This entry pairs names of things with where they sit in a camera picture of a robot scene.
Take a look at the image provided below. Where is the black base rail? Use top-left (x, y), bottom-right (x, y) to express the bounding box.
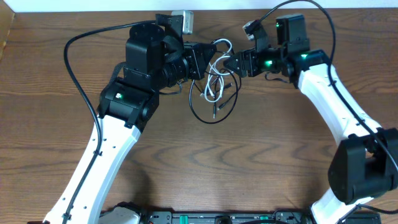
top-left (99, 202), bottom-right (382, 224)

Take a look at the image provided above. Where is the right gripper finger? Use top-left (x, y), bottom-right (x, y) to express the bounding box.
top-left (223, 60), bottom-right (246, 77)
top-left (226, 52), bottom-right (244, 67)

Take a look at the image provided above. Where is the left camera black cable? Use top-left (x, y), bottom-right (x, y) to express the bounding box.
top-left (60, 20), bottom-right (156, 224)

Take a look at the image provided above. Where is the right camera black cable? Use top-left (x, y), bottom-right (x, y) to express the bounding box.
top-left (259, 0), bottom-right (398, 175)

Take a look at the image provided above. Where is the camera black cable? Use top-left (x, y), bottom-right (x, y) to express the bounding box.
top-left (259, 0), bottom-right (398, 175)
top-left (60, 20), bottom-right (156, 224)

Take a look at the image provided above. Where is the white usb cable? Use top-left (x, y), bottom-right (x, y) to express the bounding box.
top-left (200, 38), bottom-right (234, 103)

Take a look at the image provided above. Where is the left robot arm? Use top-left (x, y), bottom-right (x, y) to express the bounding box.
top-left (44, 11), bottom-right (216, 223)

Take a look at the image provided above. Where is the cardboard panel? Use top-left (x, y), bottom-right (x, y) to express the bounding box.
top-left (0, 0), bottom-right (15, 58)

